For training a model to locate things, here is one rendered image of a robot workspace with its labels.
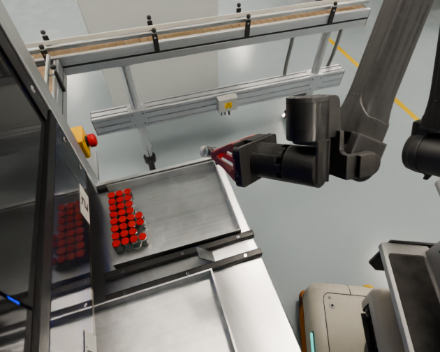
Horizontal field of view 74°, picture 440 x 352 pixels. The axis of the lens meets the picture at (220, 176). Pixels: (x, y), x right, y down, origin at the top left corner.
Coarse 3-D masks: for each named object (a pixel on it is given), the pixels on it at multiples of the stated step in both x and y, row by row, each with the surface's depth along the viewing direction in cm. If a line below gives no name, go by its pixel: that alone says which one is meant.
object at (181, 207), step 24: (192, 168) 94; (216, 168) 93; (144, 192) 91; (168, 192) 91; (192, 192) 91; (216, 192) 91; (144, 216) 86; (168, 216) 86; (192, 216) 86; (216, 216) 86; (168, 240) 81; (192, 240) 81; (120, 264) 74
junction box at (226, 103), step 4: (220, 96) 175; (224, 96) 175; (228, 96) 175; (232, 96) 175; (236, 96) 175; (220, 100) 173; (224, 100) 173; (228, 100) 174; (232, 100) 174; (236, 100) 175; (220, 104) 174; (224, 104) 175; (228, 104) 176; (232, 104) 177; (236, 104) 178; (220, 108) 177; (224, 108) 178; (228, 108) 179; (232, 108) 179; (236, 108) 181; (220, 112) 179
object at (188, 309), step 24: (168, 288) 73; (192, 288) 73; (216, 288) 70; (96, 312) 70; (120, 312) 70; (144, 312) 70; (168, 312) 70; (192, 312) 70; (216, 312) 70; (96, 336) 67; (120, 336) 67; (144, 336) 67; (168, 336) 67; (192, 336) 67; (216, 336) 67
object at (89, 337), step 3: (87, 333) 53; (90, 333) 55; (87, 336) 53; (90, 336) 54; (93, 336) 55; (87, 339) 52; (90, 339) 54; (93, 339) 55; (87, 342) 52; (90, 342) 53; (93, 342) 55; (87, 345) 52; (90, 345) 53; (93, 345) 54; (87, 348) 51; (90, 348) 53; (93, 348) 54; (87, 351) 51; (93, 351) 54; (96, 351) 55
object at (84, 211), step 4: (80, 188) 72; (80, 192) 71; (84, 192) 74; (80, 196) 70; (84, 196) 73; (80, 200) 69; (88, 200) 76; (80, 204) 69; (84, 204) 71; (88, 204) 75; (80, 208) 68; (84, 208) 71; (88, 208) 74; (84, 212) 70; (88, 212) 73; (84, 216) 69; (88, 216) 72; (88, 220) 72
